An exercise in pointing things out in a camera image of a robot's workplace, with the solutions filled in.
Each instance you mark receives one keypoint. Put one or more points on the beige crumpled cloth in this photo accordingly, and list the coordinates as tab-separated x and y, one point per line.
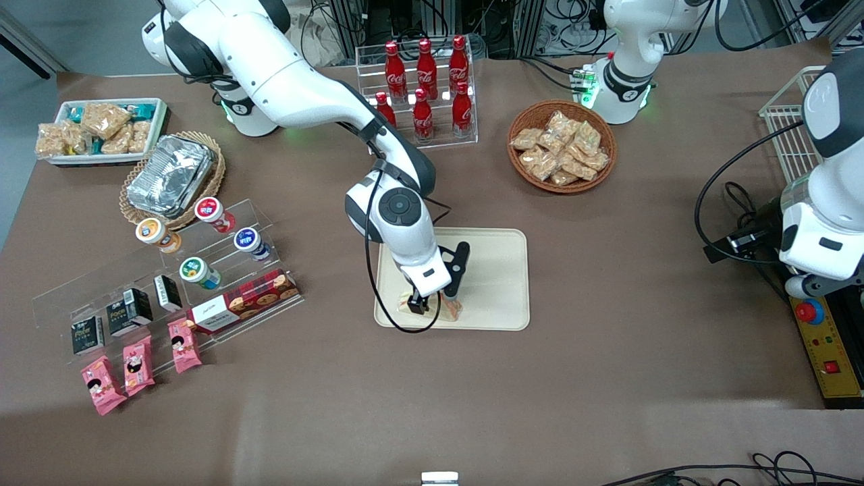
317	40

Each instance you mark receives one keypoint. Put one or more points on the round wicker basket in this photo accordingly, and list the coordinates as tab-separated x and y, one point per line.
526	116

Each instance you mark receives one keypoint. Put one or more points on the clear acrylic bottle rack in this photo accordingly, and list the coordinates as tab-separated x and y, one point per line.
466	145

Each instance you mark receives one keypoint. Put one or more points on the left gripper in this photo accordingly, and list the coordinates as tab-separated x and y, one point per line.
761	223

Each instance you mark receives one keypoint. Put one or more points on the clear acrylic stepped shelf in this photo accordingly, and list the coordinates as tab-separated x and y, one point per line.
209	246

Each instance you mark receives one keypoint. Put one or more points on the beige rectangular tray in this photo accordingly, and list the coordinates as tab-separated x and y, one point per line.
499	283

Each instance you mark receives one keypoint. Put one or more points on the red cookie box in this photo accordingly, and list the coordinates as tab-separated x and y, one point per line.
243	302

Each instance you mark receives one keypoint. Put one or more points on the orange lid yogurt cup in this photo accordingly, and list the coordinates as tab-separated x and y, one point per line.
154	233

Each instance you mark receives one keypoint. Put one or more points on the yellow emergency stop box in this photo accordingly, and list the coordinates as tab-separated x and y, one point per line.
827	351

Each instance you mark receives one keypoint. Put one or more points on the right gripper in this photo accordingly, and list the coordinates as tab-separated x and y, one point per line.
417	303

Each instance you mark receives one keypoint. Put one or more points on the pink snack pack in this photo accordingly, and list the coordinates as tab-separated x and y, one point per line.
102	386
184	345
138	366

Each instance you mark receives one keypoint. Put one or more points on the red lid yogurt cup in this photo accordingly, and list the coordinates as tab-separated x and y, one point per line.
210	210

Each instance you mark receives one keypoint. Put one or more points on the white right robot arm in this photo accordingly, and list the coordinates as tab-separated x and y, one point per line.
290	94

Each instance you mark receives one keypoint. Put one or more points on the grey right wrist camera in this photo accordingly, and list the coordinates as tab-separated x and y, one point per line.
461	270

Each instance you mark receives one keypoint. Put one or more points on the aluminium foil container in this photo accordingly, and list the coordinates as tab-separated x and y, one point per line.
169	175

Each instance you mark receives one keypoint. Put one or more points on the white plastic bin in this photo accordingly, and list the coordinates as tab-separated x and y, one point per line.
160	125

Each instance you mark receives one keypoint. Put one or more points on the oval wicker basket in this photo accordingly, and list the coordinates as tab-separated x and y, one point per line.
217	182

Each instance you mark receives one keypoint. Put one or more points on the red cola bottle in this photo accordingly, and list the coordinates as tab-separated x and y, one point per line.
387	111
395	74
426	71
459	64
422	121
462	111

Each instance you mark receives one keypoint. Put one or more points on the blue lid yogurt cup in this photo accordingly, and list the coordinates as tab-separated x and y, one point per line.
248	241

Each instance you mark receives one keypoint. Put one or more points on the crispy rice snack packet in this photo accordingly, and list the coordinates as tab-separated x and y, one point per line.
580	169
564	178
587	137
140	137
561	125
597	160
77	138
526	139
118	142
50	140
104	120
545	167
529	158

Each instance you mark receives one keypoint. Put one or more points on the teal snack packet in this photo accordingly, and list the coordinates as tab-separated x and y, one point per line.
142	110
75	115

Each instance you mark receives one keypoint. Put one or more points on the sandwich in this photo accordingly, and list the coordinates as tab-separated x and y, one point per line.
449	310

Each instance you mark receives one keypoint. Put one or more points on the aluminium frame rack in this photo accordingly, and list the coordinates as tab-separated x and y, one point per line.
351	20

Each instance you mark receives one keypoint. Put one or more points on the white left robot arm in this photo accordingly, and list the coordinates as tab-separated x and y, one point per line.
628	101

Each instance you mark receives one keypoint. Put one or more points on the black small carton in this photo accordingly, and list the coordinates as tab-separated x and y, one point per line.
88	335
167	293
129	314

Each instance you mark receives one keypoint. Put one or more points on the green lid yogurt cup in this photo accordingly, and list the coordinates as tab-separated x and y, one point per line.
194	270

